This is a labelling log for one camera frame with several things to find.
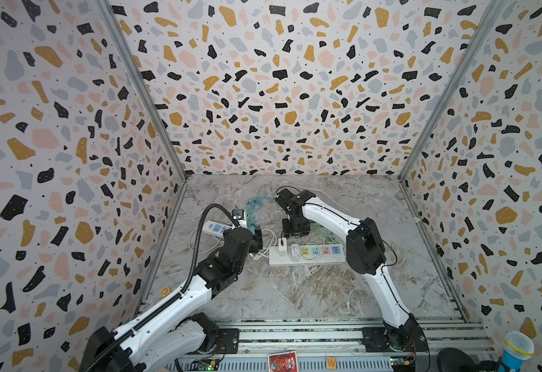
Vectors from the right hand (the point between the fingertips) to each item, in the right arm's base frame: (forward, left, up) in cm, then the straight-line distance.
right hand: (290, 236), depth 95 cm
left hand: (-7, +13, +17) cm, 22 cm away
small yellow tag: (-42, -13, -4) cm, 44 cm away
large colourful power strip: (-7, -9, -1) cm, 11 cm away
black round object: (-40, -51, -5) cm, 65 cm away
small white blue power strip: (+3, +32, +1) cm, 32 cm away
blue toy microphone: (-40, -51, +21) cm, 68 cm away
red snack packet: (-42, 0, -2) cm, 42 cm away
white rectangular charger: (-9, -2, +3) cm, 10 cm away
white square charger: (-8, +3, +4) cm, 9 cm away
